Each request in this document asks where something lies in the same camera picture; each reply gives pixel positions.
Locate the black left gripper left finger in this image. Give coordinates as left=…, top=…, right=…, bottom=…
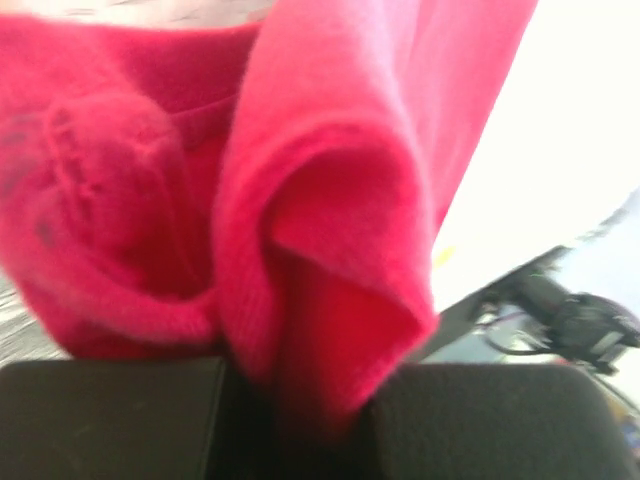
left=1, top=358, right=235, bottom=479

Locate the floral patterned table mat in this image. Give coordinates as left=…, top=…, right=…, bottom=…
left=1, top=1, right=639, bottom=362

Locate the magenta t shirt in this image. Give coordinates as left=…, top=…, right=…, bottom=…
left=0, top=0, right=541, bottom=426

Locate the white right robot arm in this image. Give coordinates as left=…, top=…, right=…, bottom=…
left=509, top=274, right=639, bottom=375

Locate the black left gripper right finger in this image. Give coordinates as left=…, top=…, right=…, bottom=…
left=360, top=364, right=635, bottom=480

